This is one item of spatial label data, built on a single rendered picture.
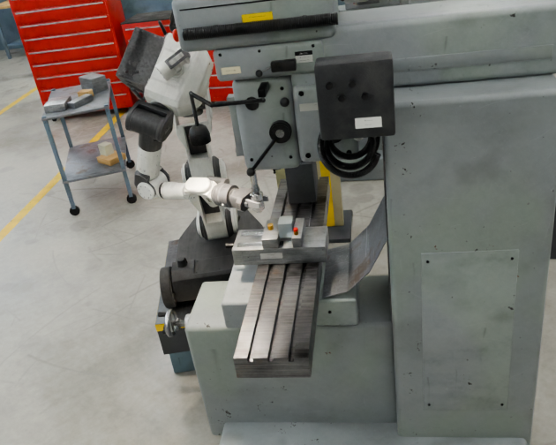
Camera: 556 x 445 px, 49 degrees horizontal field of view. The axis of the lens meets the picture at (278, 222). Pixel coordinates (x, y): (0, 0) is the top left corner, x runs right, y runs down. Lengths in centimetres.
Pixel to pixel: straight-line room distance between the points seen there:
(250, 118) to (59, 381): 204
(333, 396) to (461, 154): 114
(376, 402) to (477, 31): 144
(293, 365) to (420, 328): 53
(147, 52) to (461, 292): 141
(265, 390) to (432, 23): 152
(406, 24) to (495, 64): 28
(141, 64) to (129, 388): 169
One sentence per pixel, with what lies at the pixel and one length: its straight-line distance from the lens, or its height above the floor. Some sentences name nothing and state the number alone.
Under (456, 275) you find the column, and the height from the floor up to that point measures 96.
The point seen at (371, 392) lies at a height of 37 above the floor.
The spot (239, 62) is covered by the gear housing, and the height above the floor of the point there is 169.
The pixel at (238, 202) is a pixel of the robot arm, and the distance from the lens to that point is 224.
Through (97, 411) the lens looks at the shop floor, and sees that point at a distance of 327.
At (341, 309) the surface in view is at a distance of 223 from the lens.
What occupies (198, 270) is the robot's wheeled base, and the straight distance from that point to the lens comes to 294.
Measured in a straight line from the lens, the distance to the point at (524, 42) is 193.
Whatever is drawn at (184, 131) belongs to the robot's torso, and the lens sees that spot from 276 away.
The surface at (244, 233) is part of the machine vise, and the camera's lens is 238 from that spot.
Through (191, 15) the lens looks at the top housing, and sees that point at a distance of 189.
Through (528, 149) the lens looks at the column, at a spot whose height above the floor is 139.
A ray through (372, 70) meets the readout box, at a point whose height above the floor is 170.
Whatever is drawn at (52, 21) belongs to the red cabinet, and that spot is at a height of 112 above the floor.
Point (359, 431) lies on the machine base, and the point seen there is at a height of 20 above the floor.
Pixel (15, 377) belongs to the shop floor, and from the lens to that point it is 370.
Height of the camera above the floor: 215
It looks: 29 degrees down
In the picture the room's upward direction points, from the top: 8 degrees counter-clockwise
